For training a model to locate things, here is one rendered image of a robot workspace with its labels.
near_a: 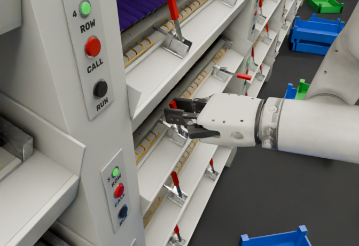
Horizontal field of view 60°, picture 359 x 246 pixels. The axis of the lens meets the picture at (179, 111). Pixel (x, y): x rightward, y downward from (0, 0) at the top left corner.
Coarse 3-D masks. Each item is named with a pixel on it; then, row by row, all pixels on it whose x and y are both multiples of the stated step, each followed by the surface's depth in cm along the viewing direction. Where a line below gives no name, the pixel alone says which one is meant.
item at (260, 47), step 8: (272, 24) 154; (280, 24) 152; (264, 32) 150; (272, 32) 154; (256, 40) 140; (264, 40) 143; (272, 40) 148; (256, 48) 137; (264, 48) 140; (256, 56) 133; (264, 56) 135; (256, 64) 124; (248, 72) 122; (248, 80) 118; (248, 88) 110
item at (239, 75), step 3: (225, 69) 79; (225, 72) 80; (228, 72) 80; (231, 72) 80; (234, 75) 79; (237, 75) 79; (240, 75) 78; (243, 75) 78; (246, 75) 79; (249, 75) 79; (240, 78) 79; (243, 78) 78; (246, 78) 78; (249, 78) 78
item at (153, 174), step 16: (224, 32) 91; (224, 48) 92; (240, 48) 92; (208, 64) 84; (224, 64) 87; (208, 80) 79; (208, 96) 75; (160, 128) 63; (176, 128) 64; (144, 144) 59; (160, 144) 60; (176, 144) 61; (160, 160) 58; (176, 160) 59; (144, 176) 54; (160, 176) 55; (144, 192) 52; (144, 208) 48
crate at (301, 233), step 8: (288, 232) 94; (296, 232) 94; (304, 232) 92; (240, 240) 91; (248, 240) 89; (256, 240) 93; (264, 240) 94; (272, 240) 95; (280, 240) 96; (288, 240) 96; (296, 240) 95; (304, 240) 94
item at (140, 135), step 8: (216, 48) 86; (208, 56) 82; (200, 64) 78; (192, 72) 75; (200, 72) 79; (184, 80) 72; (192, 80) 74; (200, 80) 76; (176, 88) 69; (184, 88) 70; (168, 96) 66; (176, 96) 67; (160, 104) 64; (168, 104) 65; (160, 112) 63; (152, 120) 60; (144, 128) 58; (152, 128) 61; (136, 136) 56; (144, 136) 58; (136, 144) 55; (144, 152) 57; (136, 160) 55
